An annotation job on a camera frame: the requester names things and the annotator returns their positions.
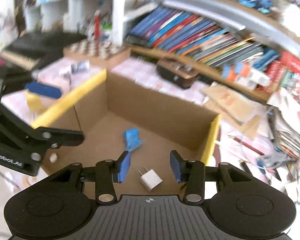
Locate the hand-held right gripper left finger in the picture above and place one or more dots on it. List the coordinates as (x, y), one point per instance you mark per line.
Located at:
(125, 167)

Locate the brown retro radio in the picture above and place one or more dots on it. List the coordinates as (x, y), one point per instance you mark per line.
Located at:
(176, 73)

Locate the stack of red books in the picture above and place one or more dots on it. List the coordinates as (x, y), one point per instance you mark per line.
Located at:
(287, 72)

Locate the messy stack of papers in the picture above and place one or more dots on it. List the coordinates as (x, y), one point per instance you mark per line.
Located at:
(287, 127)

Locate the orange white small carton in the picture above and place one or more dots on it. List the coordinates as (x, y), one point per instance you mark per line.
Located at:
(255, 78)
(231, 71)

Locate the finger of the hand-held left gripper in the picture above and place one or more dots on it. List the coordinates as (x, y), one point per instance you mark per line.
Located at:
(43, 89)
(62, 138)

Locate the pink checked cloth desktop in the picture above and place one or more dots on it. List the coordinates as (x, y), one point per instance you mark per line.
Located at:
(145, 73)

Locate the white wooden bookshelf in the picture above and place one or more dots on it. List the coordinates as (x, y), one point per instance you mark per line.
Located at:
(207, 5)

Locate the red white figurine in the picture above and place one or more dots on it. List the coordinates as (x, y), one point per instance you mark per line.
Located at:
(97, 27)

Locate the flat cardboard sheets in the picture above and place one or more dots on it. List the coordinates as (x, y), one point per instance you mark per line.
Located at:
(230, 105)

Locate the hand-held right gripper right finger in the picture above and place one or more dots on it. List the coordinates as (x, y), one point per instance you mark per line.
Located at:
(176, 167)

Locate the wooden chessboard box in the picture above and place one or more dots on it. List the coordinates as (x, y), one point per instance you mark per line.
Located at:
(95, 48)

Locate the white cubby shelf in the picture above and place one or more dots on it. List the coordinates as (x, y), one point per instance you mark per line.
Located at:
(57, 10)

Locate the red pencil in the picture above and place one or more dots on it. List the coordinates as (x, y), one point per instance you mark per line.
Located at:
(247, 146)

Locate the black electronic keyboard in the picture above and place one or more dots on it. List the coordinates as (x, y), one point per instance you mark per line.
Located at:
(32, 45)

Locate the blue wrapper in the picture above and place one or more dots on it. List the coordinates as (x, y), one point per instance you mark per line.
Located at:
(132, 137)

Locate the white charger plug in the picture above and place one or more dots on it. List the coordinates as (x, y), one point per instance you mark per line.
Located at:
(151, 180)

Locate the cardboard box with yellow edges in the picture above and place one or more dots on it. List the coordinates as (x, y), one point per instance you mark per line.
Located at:
(152, 110)

